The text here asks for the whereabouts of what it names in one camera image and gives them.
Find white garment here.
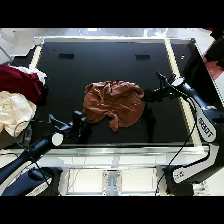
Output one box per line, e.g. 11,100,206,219
15,65,48,86

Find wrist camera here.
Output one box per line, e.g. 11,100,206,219
155,71,170,90
47,113,72,129

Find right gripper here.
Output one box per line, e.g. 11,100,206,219
143,87,168,104

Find silver frame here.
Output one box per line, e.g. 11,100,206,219
0,144,214,197

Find dark red garment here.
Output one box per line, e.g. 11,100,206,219
0,64,46,104

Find grey garment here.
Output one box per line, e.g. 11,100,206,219
0,125,34,150

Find brown shirt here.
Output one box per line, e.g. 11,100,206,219
82,80,146,133

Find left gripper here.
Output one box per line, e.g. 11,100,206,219
69,110,89,140

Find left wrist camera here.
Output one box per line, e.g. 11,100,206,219
47,113,72,129

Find black cable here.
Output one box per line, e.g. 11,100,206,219
13,119,54,197
154,95,198,197

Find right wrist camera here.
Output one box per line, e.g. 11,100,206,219
155,71,170,90

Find cream garment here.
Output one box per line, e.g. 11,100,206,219
0,90,37,137

